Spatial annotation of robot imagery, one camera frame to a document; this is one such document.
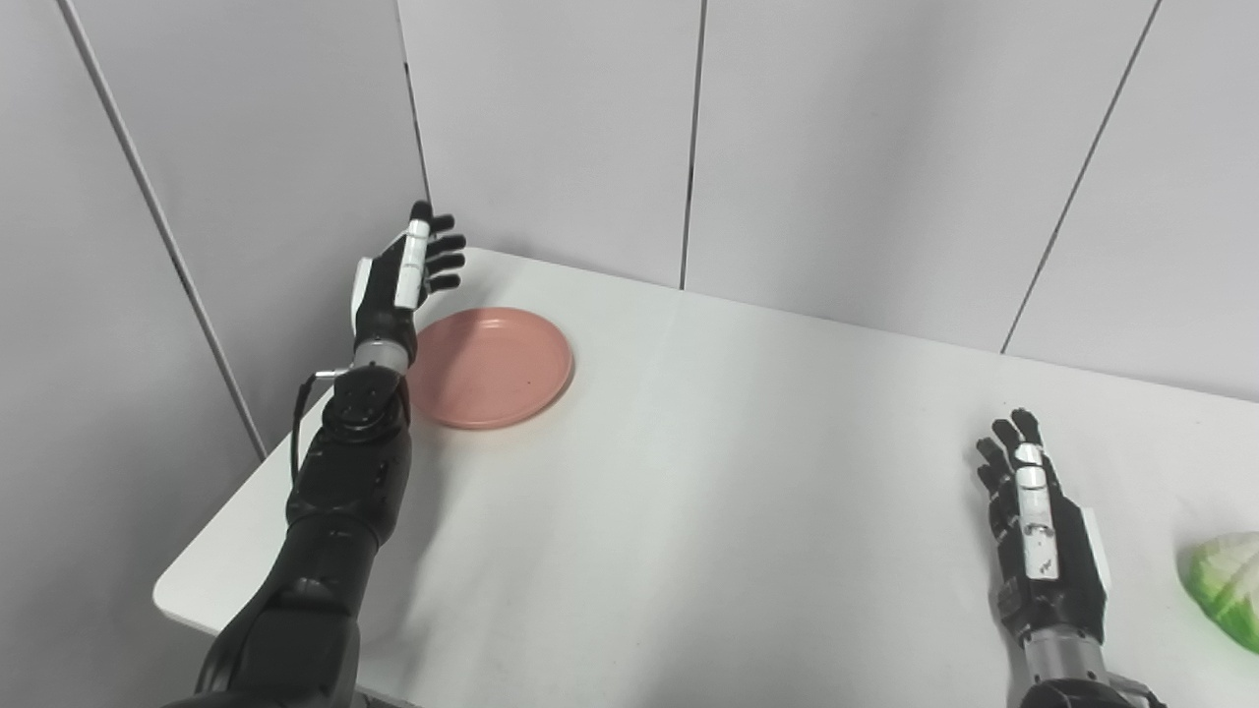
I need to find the pink plate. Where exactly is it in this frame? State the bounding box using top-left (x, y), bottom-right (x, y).
top-left (406, 307), bottom-right (575, 431)

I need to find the green white toy cabbage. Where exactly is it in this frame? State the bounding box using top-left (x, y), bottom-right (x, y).
top-left (1180, 532), bottom-right (1259, 655)

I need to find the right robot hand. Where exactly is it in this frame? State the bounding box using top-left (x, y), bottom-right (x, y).
top-left (976, 409), bottom-right (1111, 650)

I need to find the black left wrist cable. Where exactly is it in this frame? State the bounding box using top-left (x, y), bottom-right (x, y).
top-left (288, 368), bottom-right (353, 493)

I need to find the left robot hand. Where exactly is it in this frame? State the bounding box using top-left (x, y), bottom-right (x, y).
top-left (351, 202), bottom-right (467, 355)

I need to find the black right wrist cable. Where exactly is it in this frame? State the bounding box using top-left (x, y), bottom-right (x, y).
top-left (1107, 673), bottom-right (1167, 708)

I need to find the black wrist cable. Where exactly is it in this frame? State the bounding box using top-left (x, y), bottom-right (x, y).
top-left (288, 368), bottom-right (353, 493)
top-left (1107, 673), bottom-right (1167, 708)

